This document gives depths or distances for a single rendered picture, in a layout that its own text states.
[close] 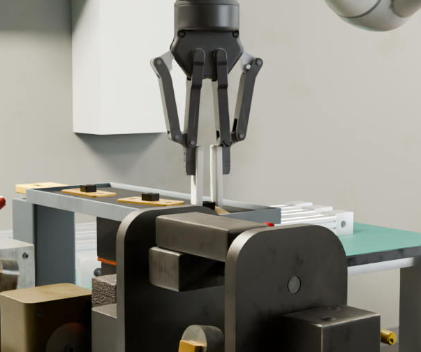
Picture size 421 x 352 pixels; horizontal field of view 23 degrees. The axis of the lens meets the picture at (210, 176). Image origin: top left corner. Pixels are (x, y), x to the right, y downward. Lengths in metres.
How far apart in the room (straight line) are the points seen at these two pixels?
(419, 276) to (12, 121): 1.63
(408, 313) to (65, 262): 2.63
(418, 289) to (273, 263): 3.09
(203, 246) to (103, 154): 3.12
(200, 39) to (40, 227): 0.44
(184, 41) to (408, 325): 2.95
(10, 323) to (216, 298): 0.24
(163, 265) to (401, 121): 4.17
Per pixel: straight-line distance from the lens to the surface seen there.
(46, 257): 1.48
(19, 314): 1.11
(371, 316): 0.86
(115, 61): 3.78
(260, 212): 1.16
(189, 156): 1.16
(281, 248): 0.86
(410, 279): 3.96
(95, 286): 1.11
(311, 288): 0.89
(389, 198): 5.04
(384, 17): 1.63
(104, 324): 1.04
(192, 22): 1.14
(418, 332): 3.98
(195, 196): 1.17
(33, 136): 3.86
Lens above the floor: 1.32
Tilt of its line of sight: 6 degrees down
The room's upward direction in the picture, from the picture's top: straight up
